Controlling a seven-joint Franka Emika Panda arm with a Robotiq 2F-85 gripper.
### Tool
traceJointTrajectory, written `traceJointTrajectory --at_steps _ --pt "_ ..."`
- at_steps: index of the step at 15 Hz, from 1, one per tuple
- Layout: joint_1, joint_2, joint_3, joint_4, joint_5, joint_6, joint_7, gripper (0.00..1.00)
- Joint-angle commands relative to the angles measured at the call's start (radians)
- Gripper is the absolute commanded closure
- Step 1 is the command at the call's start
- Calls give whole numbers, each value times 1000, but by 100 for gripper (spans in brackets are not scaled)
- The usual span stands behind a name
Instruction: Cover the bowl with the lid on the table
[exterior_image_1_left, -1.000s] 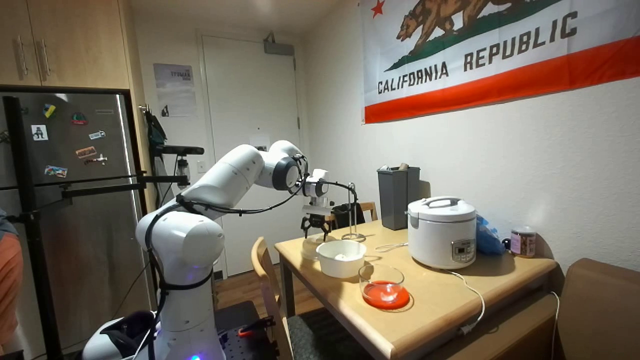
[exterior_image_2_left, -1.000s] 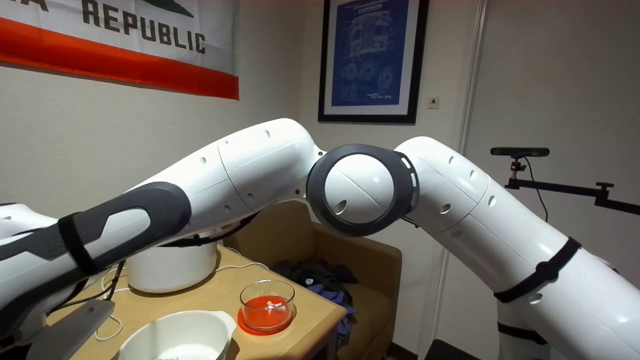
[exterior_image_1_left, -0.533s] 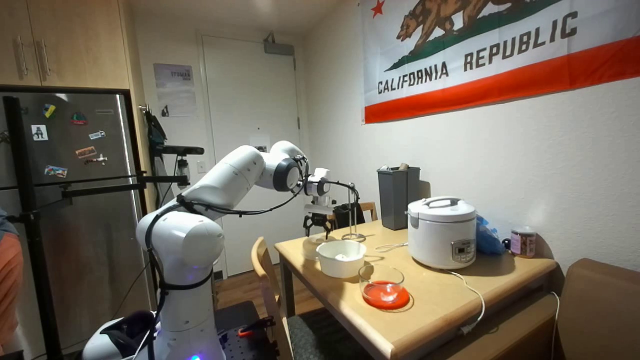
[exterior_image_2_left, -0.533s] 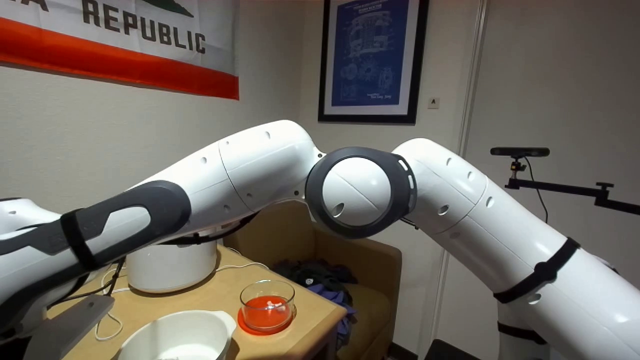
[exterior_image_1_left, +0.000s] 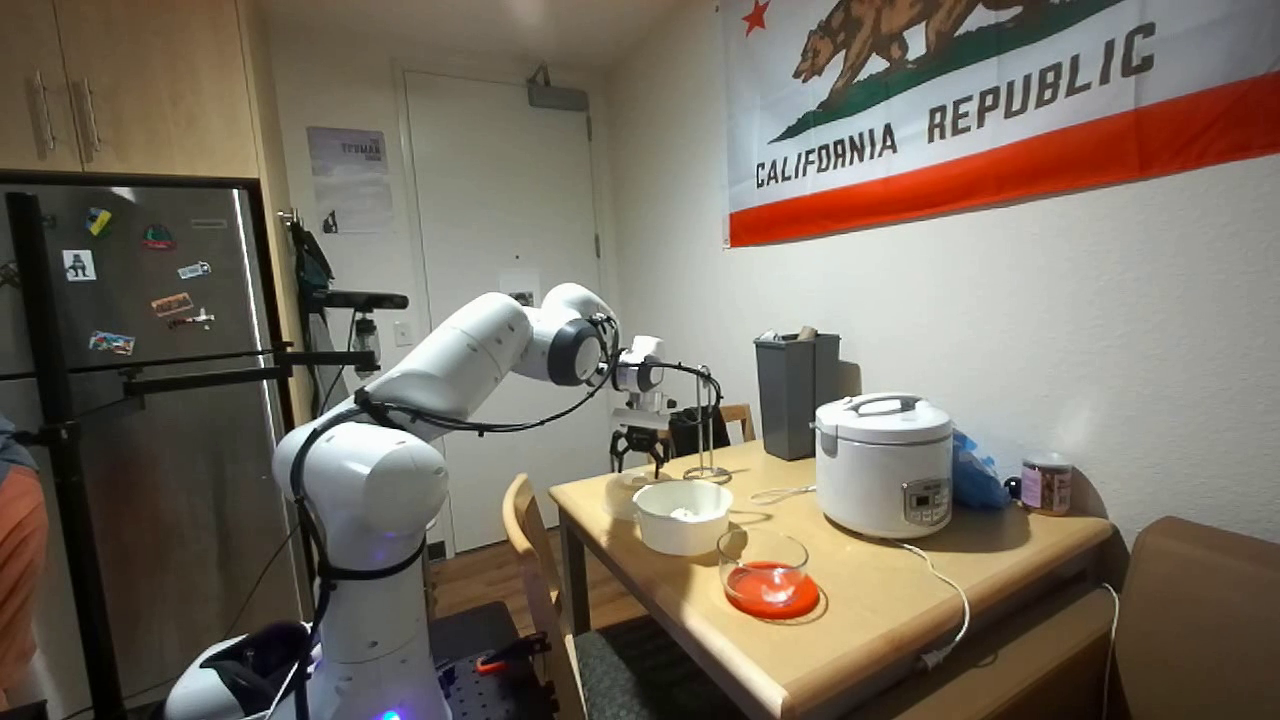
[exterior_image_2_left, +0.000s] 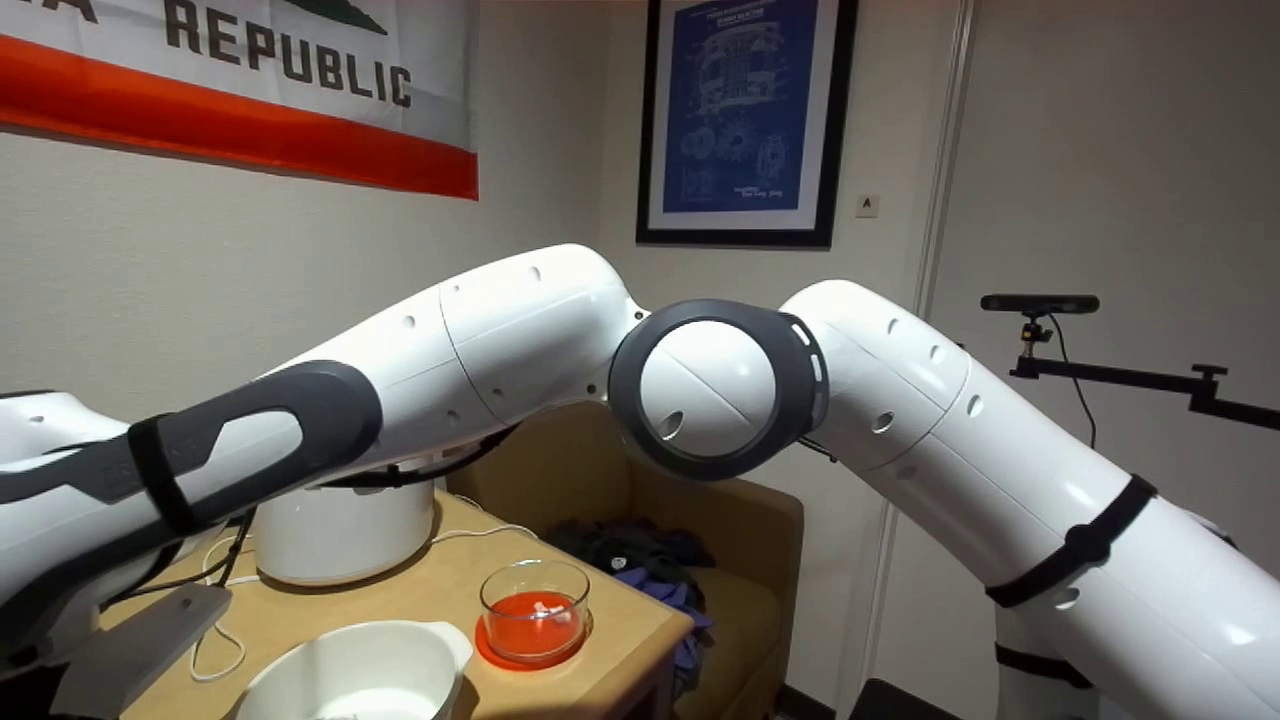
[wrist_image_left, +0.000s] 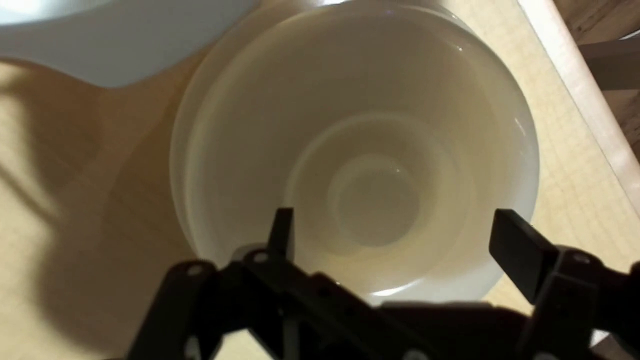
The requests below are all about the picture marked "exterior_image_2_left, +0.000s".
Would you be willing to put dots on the white round cooker pot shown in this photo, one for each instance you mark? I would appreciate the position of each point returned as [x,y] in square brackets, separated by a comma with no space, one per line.
[345,535]

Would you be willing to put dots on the tan armchair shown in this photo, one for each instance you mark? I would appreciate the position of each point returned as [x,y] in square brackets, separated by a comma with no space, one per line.
[560,465]

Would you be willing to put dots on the wall switch plate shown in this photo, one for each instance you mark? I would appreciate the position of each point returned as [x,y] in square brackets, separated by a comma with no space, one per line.
[867,205]

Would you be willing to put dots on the framed blue print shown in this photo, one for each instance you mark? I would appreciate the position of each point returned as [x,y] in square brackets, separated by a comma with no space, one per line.
[745,110]

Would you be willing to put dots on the glass bowl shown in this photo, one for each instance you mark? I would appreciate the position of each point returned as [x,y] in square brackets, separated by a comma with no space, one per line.
[535,585]

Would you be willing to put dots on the heap of dark clothes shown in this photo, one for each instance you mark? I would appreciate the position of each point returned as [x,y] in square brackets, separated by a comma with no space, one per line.
[640,560]

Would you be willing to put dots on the camera on mount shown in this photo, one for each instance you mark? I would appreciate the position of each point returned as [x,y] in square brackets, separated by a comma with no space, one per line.
[1040,303]

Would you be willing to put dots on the orange lid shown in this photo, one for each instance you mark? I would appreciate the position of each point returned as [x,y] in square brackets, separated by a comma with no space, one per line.
[490,655]

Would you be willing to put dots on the white door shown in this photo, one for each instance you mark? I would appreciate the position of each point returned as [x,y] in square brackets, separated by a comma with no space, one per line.
[1120,150]

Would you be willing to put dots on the white and red flag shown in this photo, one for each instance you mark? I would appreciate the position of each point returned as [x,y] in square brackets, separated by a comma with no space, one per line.
[250,110]

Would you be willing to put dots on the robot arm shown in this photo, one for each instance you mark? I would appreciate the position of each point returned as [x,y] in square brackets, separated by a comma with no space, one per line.
[520,330]

